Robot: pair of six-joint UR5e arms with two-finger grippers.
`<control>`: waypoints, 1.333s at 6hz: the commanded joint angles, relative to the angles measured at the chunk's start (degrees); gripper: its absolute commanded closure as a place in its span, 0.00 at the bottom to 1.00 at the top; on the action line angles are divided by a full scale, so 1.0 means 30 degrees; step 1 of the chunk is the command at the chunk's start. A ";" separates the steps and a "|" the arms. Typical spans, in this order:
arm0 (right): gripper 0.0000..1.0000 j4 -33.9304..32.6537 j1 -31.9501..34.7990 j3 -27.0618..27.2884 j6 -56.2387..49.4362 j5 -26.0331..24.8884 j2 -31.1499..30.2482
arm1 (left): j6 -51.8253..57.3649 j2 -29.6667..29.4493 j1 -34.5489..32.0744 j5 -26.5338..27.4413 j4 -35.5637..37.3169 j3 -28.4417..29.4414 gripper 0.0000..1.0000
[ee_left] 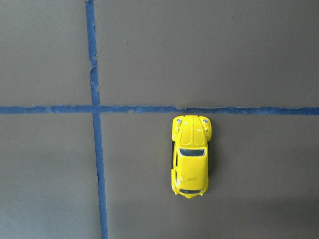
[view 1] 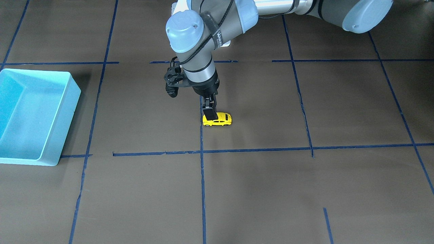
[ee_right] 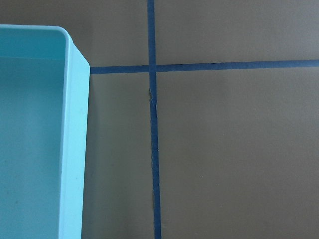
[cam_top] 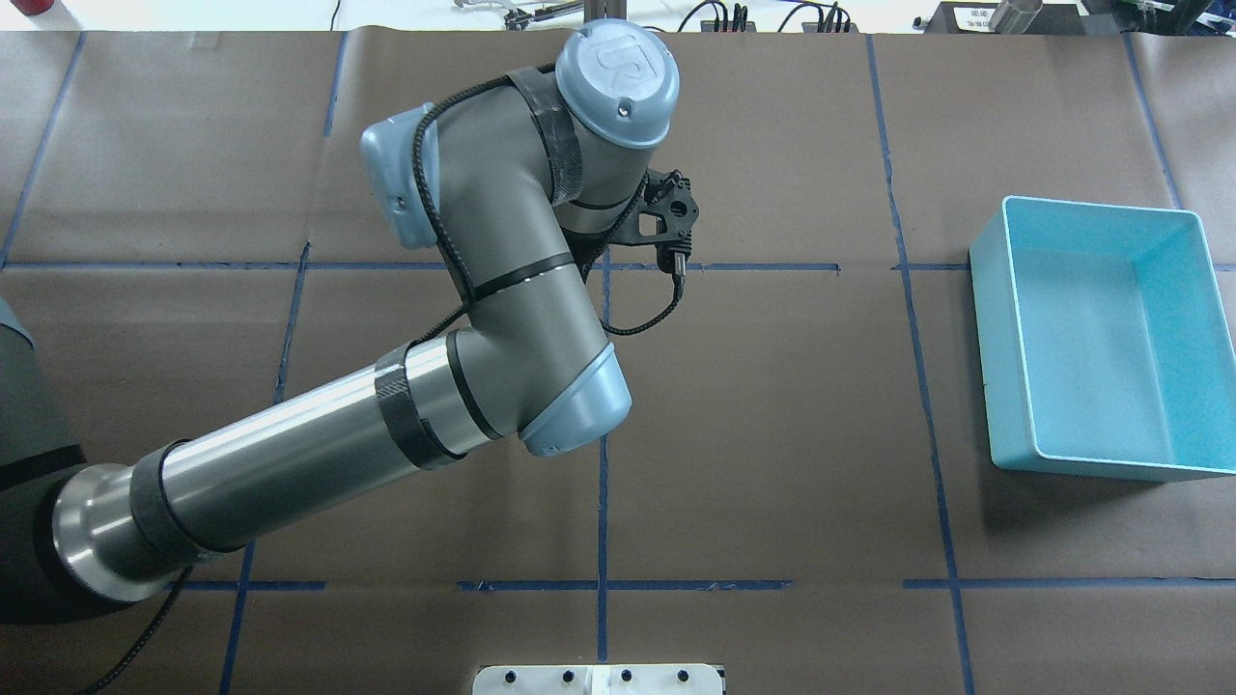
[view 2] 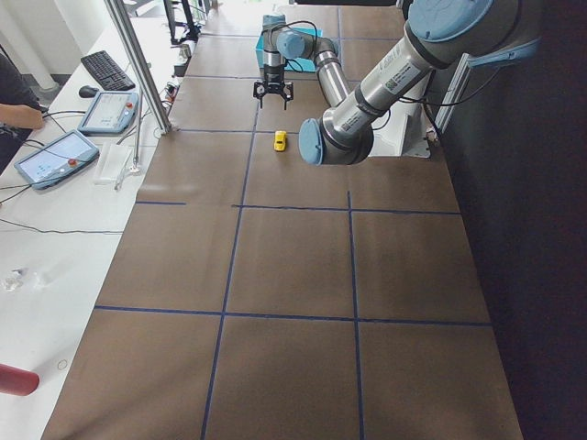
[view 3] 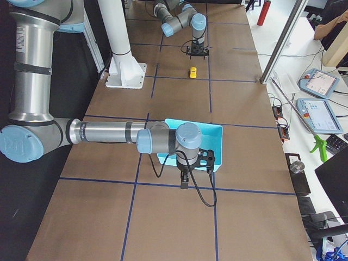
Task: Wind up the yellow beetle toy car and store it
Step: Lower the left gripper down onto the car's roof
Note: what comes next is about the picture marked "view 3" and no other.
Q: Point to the near teach pendant tablet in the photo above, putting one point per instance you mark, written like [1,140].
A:
[318,114]

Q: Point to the black keyboard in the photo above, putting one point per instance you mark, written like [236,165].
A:
[335,144]

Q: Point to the red cylinder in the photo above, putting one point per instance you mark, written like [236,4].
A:
[263,13]

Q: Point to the aluminium frame post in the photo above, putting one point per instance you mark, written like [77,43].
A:
[293,18]

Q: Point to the metal reacher rod green handle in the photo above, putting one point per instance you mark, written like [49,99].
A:
[320,144]

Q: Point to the seated person dark clothes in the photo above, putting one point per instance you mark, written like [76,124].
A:
[334,18]

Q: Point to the teach pendant tablet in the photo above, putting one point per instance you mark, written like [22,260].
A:
[318,83]
[318,114]

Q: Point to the small metal cup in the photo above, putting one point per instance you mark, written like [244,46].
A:
[296,167]

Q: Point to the yellow beetle toy car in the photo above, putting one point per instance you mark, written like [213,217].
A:
[193,72]

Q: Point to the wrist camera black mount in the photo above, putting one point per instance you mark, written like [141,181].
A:
[206,159]

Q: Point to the turquoise plastic bin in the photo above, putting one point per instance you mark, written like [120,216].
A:
[212,139]

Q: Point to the white camera mast with base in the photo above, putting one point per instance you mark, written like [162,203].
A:
[124,70]

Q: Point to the far teach pendant tablet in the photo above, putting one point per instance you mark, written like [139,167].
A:
[318,83]

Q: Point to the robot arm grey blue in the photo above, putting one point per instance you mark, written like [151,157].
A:
[175,16]
[73,83]

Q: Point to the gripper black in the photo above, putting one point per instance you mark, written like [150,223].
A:
[196,49]
[184,167]

